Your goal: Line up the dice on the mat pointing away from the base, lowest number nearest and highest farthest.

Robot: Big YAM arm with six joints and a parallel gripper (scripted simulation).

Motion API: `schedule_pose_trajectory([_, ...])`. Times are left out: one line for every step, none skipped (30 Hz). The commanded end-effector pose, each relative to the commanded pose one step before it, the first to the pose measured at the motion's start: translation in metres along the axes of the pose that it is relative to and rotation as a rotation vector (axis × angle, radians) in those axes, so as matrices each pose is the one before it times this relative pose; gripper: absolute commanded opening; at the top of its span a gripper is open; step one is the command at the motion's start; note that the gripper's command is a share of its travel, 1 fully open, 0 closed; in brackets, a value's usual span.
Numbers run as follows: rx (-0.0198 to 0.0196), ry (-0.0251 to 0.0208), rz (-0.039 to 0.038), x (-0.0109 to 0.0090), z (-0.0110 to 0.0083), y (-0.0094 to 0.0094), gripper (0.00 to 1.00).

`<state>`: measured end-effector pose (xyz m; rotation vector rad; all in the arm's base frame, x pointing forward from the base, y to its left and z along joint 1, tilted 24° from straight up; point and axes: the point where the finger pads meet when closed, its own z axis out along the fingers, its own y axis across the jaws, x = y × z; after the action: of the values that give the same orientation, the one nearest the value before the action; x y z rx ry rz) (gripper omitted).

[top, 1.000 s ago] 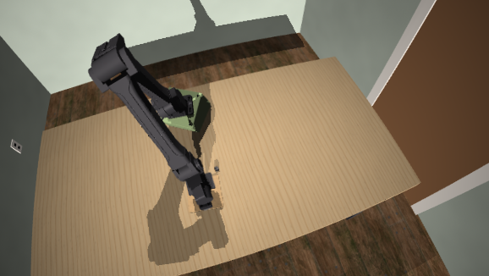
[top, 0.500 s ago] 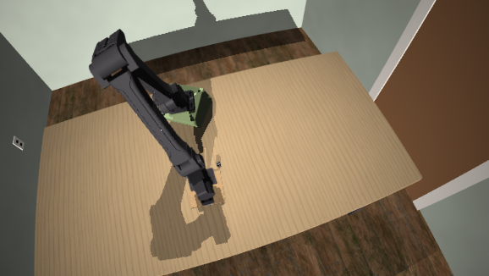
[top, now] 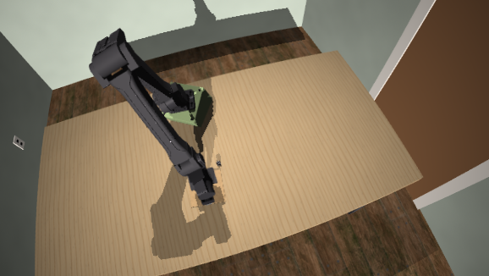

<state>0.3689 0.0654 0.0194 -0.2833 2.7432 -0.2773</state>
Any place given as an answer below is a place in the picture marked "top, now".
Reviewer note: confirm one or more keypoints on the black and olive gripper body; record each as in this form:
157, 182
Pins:
212, 173

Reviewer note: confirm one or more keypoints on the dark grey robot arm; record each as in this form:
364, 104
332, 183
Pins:
110, 55

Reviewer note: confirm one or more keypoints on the tan flat mat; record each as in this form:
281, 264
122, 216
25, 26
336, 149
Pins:
218, 188

